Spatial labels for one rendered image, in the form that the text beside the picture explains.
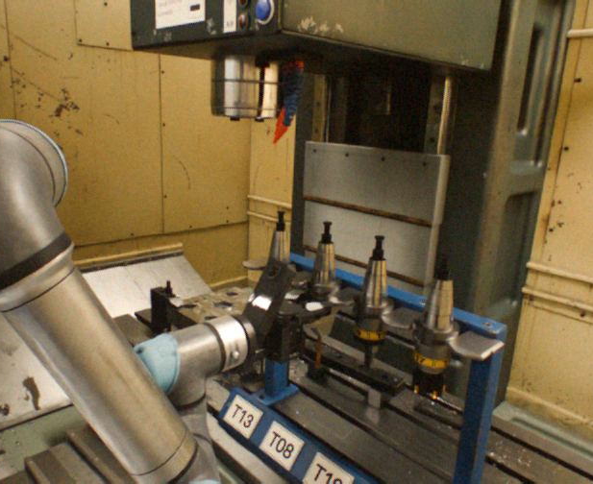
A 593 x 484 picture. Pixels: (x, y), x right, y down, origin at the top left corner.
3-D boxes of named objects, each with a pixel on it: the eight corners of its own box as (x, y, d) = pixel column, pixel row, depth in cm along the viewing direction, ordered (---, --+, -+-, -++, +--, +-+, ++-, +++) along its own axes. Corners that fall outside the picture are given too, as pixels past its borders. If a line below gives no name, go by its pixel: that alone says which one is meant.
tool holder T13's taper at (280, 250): (295, 266, 91) (297, 230, 89) (277, 270, 88) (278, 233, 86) (281, 259, 94) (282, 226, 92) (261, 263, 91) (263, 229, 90)
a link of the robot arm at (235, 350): (195, 314, 71) (229, 334, 66) (221, 306, 74) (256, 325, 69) (196, 360, 73) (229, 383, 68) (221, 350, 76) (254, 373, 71)
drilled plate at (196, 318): (232, 363, 112) (232, 343, 110) (166, 321, 132) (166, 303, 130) (303, 335, 127) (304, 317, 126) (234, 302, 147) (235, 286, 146)
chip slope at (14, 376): (12, 468, 121) (2, 373, 114) (-45, 362, 167) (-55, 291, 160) (280, 357, 181) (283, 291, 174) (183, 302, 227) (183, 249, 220)
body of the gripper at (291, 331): (277, 336, 85) (219, 359, 76) (279, 290, 82) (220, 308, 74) (308, 353, 79) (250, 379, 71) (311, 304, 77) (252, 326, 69)
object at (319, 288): (348, 296, 84) (349, 281, 83) (322, 303, 80) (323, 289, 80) (323, 284, 89) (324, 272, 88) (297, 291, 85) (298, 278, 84)
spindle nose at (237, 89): (299, 120, 105) (302, 61, 102) (236, 117, 95) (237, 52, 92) (256, 117, 117) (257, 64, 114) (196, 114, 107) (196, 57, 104)
